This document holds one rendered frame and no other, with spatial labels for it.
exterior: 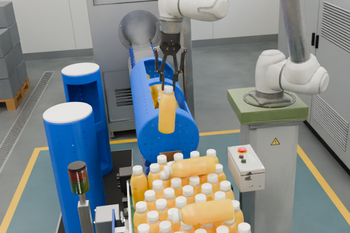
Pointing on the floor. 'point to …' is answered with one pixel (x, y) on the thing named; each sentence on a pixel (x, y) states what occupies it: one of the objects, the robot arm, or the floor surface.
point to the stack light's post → (85, 218)
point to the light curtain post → (188, 55)
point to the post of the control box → (245, 205)
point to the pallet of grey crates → (11, 60)
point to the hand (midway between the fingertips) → (168, 81)
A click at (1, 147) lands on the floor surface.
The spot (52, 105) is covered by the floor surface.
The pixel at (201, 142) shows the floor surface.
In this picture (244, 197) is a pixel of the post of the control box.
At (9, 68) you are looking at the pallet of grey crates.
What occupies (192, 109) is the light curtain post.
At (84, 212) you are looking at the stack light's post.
